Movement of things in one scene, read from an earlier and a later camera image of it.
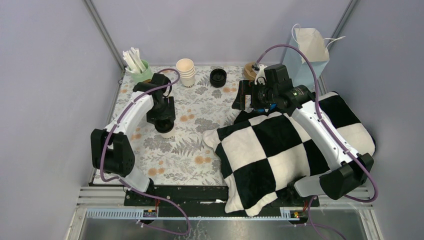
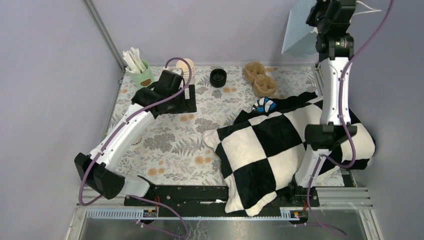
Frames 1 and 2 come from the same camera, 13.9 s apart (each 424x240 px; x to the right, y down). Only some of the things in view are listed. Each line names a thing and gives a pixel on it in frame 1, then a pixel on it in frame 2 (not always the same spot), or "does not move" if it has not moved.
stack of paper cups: (187, 71) does not move
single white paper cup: (170, 135) -> (136, 142)
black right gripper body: (265, 94) -> (314, 17)
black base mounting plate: (200, 197) does not move
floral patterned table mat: (185, 159) does not move
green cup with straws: (139, 69) does not move
